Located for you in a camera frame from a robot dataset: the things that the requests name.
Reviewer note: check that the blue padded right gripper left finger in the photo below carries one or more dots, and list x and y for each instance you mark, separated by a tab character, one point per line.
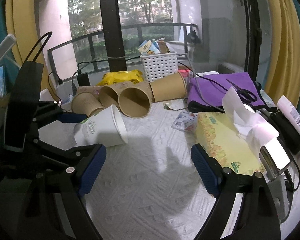
70	175

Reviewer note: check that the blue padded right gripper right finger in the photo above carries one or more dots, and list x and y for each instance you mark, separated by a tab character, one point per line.
257	216

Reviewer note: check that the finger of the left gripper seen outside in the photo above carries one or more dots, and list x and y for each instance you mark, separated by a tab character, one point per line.
67	117

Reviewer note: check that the white paper cup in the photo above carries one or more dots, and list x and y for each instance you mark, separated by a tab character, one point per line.
106	128

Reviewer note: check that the brown paper cup left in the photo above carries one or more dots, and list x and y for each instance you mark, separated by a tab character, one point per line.
109	94

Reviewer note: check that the brown paper cup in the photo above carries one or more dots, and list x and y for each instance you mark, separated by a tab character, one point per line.
135	100
109	94
169	88

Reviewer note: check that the brown paper cup middle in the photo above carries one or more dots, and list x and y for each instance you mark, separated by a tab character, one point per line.
135	100

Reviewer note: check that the brown paper cup right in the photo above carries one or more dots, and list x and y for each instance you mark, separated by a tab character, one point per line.
169	88

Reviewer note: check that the brown paper bag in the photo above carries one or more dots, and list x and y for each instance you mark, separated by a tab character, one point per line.
87	101

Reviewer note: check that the black power adapter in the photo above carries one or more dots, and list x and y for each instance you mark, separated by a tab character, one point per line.
83	80

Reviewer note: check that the yellow plastic bag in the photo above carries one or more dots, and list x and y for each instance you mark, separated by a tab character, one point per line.
110	78

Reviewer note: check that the yellow tissue box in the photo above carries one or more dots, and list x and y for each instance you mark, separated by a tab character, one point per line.
218	136

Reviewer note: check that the white desk lamp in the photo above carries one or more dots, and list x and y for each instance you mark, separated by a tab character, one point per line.
6	45

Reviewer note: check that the white basket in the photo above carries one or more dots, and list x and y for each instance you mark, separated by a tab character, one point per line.
156	66

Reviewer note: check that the white tube bottle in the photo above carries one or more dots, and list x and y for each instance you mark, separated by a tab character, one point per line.
290	112

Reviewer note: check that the yellow curtain left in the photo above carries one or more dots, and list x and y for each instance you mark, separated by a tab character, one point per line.
20	22

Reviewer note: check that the yellow curtain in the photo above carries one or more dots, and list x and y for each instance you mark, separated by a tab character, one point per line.
20	22
284	70

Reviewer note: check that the black scissors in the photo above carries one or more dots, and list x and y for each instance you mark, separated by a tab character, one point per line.
244	94

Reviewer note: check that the purple cloth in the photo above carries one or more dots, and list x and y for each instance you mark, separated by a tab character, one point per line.
205	93

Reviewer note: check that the yellow curtain right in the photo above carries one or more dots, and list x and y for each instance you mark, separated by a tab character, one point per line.
284	70

